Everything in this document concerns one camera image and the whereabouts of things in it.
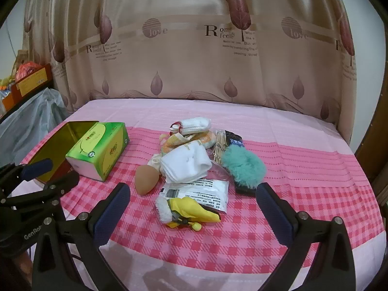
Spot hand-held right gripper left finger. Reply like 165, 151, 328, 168
32, 183, 131, 291

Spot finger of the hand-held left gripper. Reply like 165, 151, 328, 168
0, 174, 80, 208
0, 158, 54, 194

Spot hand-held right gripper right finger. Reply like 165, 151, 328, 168
255, 183, 356, 291

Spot red and gold tin box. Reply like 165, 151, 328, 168
29, 121, 100, 185

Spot white plastic packet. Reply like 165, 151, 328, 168
160, 179, 229, 213

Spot white knit glove red trim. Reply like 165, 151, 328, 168
170, 118, 212, 134

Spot beige makeup sponge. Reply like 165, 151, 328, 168
135, 164, 160, 195

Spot green tissue pack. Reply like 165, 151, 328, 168
65, 122, 130, 182

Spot white fluffy piece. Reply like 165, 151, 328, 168
155, 198, 173, 223

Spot grey plastic bag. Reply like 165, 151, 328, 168
0, 88, 69, 166

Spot teal fluffy brush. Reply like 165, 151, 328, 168
222, 146, 267, 195

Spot clear plastic bag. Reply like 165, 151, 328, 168
209, 161, 234, 184

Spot yellow white plush toy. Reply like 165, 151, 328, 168
165, 196, 222, 230

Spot black packet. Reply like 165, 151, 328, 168
226, 130, 247, 150

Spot cotton swab packet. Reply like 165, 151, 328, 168
210, 129, 231, 162

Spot orange cardboard box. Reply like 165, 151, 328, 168
3, 64, 52, 110

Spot white socks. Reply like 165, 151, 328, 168
160, 145, 213, 184

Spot orange and white towel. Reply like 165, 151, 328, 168
160, 130, 217, 156

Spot red orange bag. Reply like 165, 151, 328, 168
16, 61, 43, 79

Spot dark wooden furniture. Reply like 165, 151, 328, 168
353, 67, 388, 213

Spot beige leaf print curtain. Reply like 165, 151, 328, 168
23, 0, 356, 146

